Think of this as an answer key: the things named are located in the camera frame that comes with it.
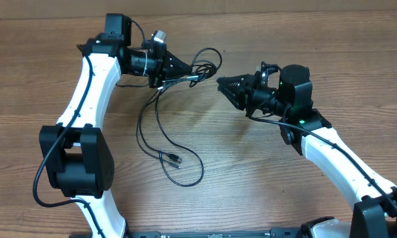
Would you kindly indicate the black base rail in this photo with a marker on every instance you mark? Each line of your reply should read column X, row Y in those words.
column 214, row 234

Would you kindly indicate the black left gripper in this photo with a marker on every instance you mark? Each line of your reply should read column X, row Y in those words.
column 170, row 66

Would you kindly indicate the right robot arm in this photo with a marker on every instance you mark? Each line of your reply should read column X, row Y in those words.
column 286, row 92

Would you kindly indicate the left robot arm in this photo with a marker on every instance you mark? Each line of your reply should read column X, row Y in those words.
column 76, row 157

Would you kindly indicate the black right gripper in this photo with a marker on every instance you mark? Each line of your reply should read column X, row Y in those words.
column 248, row 80

